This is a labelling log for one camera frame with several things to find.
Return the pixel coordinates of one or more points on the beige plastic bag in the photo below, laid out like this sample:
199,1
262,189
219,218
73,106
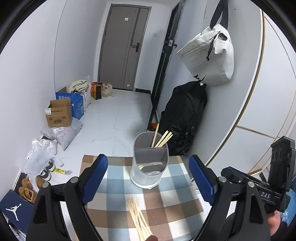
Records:
107,90

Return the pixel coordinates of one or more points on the grey entrance door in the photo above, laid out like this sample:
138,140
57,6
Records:
121,45

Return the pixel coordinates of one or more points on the grey plastic parcel bag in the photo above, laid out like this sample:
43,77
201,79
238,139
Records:
63,135

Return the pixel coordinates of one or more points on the tan suede shoes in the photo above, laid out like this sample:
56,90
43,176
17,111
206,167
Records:
27,191

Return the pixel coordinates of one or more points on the black metal stand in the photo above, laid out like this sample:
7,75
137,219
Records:
169,44

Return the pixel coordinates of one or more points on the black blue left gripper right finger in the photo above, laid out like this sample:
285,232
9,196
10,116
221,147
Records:
237,211

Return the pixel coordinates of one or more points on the yellow tube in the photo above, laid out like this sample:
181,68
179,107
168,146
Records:
61,171

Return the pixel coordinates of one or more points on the brown cardboard box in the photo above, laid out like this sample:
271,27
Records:
59,113

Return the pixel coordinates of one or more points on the translucent grey utensil holder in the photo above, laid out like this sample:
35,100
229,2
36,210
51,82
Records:
148,164

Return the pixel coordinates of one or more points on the checkered table mat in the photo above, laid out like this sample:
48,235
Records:
172,209

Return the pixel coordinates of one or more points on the black backpack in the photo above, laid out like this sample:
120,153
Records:
182,116

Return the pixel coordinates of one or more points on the clear plastic bag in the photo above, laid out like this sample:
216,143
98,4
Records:
41,152

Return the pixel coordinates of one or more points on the navy Jordan shoe box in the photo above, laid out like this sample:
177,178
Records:
17,210

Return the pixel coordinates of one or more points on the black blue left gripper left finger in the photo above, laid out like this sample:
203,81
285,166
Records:
47,222

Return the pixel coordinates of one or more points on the person's right hand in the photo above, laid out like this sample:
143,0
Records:
274,221

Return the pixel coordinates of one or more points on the black white sneakers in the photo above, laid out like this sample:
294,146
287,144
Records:
46,173

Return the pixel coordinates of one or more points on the white tote bag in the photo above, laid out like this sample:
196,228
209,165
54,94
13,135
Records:
209,56

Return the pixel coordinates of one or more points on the blue cardboard box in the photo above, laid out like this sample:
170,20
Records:
76,100

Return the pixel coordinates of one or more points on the red black paper bag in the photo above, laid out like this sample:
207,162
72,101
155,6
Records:
96,90

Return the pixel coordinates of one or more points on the chopstick in holder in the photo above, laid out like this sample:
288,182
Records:
166,139
162,138
155,135

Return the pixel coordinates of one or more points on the cream canvas bag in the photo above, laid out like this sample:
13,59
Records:
83,88

